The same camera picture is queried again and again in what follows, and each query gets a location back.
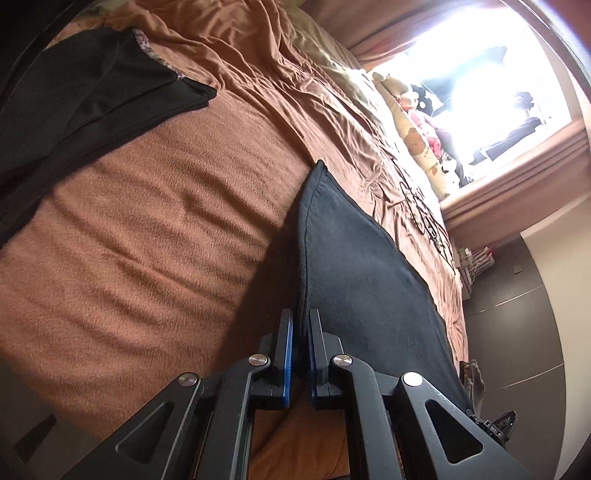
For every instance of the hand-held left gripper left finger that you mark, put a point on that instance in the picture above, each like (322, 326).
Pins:
(287, 355)

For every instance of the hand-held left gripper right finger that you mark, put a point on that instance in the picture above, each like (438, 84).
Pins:
(316, 355)

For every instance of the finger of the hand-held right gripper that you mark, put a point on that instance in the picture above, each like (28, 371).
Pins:
(496, 427)

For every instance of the black bear print t-shirt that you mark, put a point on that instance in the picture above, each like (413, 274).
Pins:
(369, 286)

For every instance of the grey brown cloth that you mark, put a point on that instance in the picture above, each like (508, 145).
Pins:
(472, 381)

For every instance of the dark wardrobe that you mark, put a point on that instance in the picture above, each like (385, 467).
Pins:
(517, 346)

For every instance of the striped gift bag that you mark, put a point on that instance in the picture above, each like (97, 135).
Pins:
(482, 258)

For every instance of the brown fleece blanket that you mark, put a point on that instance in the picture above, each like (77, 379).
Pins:
(161, 230)

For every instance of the cream bear print pillow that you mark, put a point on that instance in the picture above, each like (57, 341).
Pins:
(415, 138)

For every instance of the beige curtain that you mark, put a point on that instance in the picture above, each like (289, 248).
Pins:
(508, 184)

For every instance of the pink plush toy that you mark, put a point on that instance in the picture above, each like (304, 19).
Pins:
(422, 122)

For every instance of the black white plush toy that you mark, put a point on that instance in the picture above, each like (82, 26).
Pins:
(422, 94)

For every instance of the black mesh shorts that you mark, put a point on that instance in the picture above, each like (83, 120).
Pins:
(92, 92)

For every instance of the bright window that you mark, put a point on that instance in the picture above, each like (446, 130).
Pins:
(485, 69)

